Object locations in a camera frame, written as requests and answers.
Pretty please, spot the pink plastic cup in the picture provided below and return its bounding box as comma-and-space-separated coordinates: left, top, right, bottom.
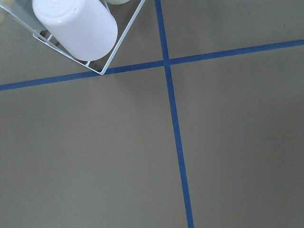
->
32, 0, 118, 61

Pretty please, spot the white plastic cup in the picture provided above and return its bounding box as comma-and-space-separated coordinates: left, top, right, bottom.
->
106, 0, 130, 5

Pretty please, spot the white wire cup rack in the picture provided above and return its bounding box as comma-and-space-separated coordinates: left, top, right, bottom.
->
0, 0, 144, 75

